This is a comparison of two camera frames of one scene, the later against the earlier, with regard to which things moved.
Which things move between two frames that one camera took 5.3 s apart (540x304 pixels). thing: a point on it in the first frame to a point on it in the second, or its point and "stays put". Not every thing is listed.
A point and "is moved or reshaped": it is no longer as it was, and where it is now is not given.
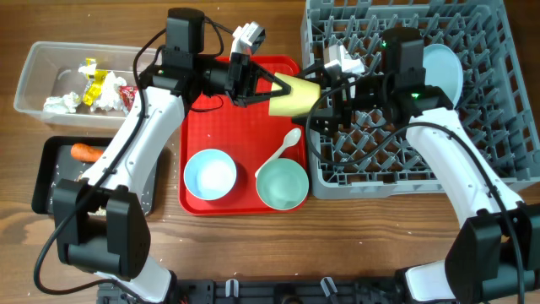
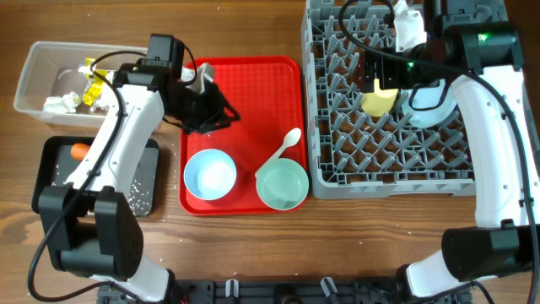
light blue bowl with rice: x=210 y=174 stays put
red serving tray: x=249 y=136 stays put
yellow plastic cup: x=303 y=95 is moved or reshaped
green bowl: x=282 y=184 stays put
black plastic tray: x=56 y=163 stays put
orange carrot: x=85 y=153 stays put
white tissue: x=110 y=96 stays put
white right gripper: x=333 y=121 to x=386 y=71
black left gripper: x=240 y=78 to x=209 y=108
